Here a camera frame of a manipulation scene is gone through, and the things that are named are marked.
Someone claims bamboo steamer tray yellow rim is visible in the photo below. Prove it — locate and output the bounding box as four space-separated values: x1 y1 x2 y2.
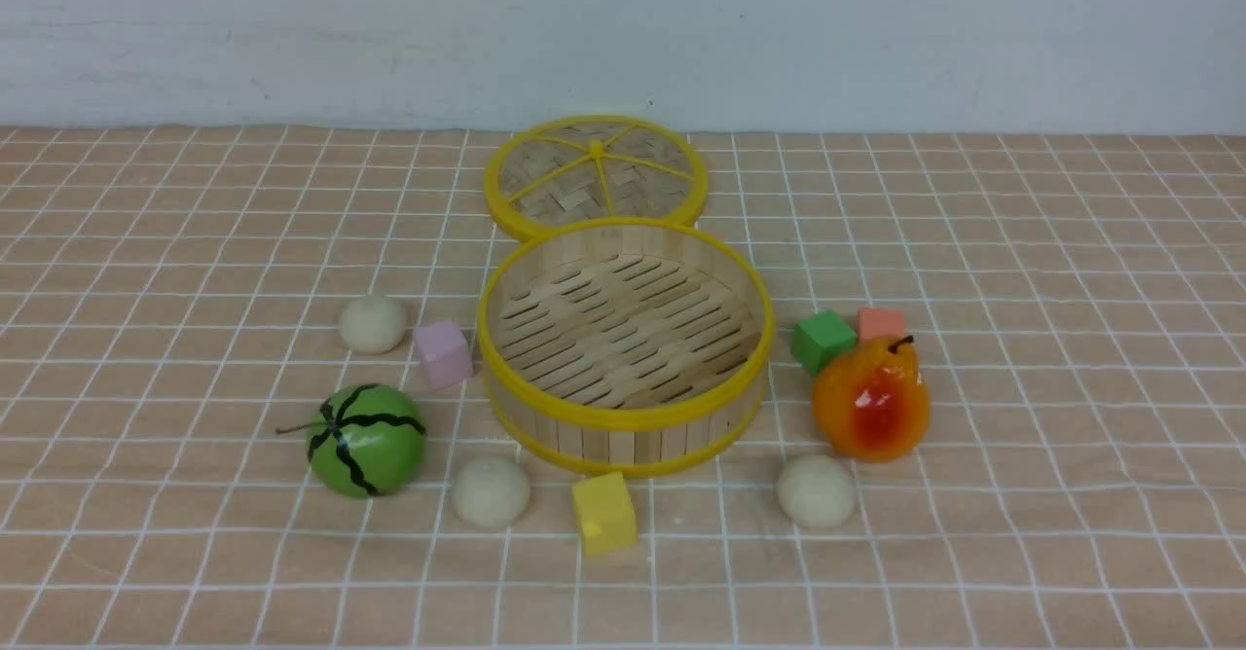
477 217 776 479

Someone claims green toy watermelon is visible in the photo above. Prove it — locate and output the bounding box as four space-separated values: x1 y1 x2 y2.
275 382 426 498

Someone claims green foam cube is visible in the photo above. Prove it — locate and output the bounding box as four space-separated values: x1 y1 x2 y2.
790 311 858 377

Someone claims orange toy pear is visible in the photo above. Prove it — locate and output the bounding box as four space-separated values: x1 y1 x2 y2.
811 335 932 463

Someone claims white bun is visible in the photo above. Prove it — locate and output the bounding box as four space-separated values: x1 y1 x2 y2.
775 453 858 529
336 294 409 354
449 455 532 533

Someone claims bamboo steamer lid yellow rim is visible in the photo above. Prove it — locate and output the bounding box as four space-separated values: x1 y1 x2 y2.
482 115 709 242

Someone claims checkered peach tablecloth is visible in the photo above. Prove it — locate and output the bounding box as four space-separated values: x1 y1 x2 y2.
1 126 1245 649

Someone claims salmon foam cube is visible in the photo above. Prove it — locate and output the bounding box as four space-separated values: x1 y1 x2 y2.
856 306 907 345

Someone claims pink foam cube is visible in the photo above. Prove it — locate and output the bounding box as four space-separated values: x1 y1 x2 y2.
414 321 473 391

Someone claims yellow foam cube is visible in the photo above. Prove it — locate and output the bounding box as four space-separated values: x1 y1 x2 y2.
571 472 640 557

